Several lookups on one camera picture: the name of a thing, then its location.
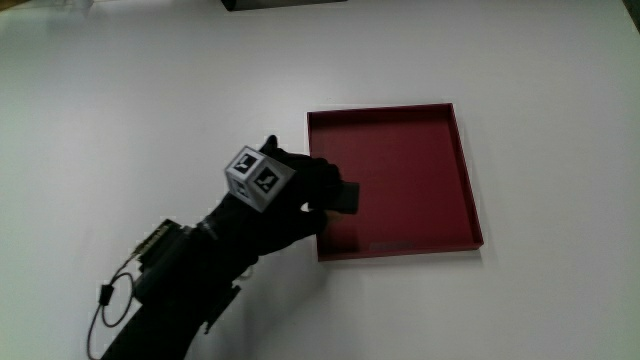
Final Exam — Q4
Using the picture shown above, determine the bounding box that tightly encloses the red square plate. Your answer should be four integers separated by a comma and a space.
306, 102, 485, 263

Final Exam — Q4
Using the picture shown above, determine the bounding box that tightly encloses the black charger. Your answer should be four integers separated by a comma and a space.
319, 181, 361, 216

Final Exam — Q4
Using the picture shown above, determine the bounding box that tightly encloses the black thin cable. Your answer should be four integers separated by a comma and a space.
86, 252, 146, 360

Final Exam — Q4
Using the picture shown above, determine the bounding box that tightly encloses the person's left hand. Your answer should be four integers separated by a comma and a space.
202, 134, 345, 258

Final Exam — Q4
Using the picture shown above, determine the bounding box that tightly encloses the black wrist sensor unit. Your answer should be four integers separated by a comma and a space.
130, 218, 242, 335

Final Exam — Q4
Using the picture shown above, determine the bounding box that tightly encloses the black box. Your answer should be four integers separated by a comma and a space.
220, 0, 349, 12

